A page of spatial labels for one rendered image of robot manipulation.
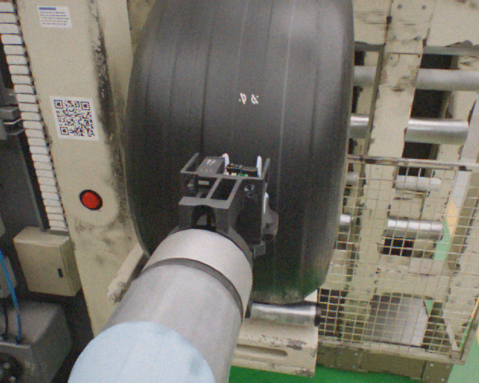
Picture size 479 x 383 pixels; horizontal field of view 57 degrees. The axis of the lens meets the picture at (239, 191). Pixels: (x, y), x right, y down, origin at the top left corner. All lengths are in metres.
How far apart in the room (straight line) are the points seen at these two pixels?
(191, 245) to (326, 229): 0.31
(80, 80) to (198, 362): 0.60
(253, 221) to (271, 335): 0.48
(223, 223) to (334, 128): 0.26
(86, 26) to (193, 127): 0.28
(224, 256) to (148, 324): 0.08
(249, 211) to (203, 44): 0.26
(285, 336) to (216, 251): 0.56
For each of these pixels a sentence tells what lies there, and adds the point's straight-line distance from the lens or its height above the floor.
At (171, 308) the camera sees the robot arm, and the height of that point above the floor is 1.32.
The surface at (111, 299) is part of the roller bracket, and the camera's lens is 0.83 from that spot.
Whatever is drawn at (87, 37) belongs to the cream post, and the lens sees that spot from 0.74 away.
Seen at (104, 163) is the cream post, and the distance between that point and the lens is 0.81.
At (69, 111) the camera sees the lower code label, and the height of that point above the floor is 1.23.
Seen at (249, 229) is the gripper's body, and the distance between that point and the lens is 0.38.
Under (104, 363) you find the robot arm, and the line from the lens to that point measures 0.22.
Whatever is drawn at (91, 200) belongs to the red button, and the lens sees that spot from 0.86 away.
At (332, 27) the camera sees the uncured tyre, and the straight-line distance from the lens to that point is 0.59.
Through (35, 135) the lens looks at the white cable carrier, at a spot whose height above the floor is 1.18.
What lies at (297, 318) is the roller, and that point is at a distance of 0.81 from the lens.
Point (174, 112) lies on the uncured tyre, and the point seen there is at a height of 1.30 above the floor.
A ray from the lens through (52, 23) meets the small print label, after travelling 0.76.
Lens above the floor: 1.48
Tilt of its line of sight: 30 degrees down
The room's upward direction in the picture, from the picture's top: straight up
